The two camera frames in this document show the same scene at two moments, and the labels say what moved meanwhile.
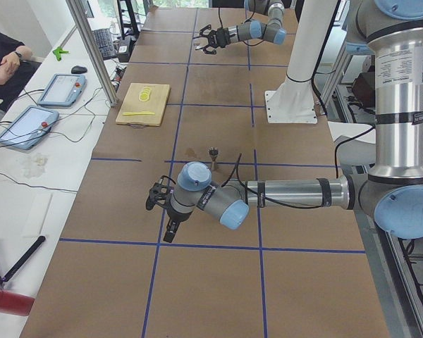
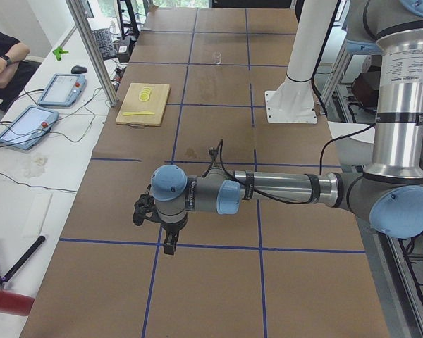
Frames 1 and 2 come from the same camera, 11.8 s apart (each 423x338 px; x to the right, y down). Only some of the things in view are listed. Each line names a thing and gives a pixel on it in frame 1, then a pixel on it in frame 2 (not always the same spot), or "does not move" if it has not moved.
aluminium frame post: (76, 8) does not move
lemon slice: (144, 95) does not move
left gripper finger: (170, 232) → (166, 247)
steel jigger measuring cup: (213, 152) does not move
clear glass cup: (197, 44) → (217, 57)
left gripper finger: (173, 229) → (172, 246)
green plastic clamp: (58, 51) does not move
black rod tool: (29, 253) does not move
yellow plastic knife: (143, 113) does not move
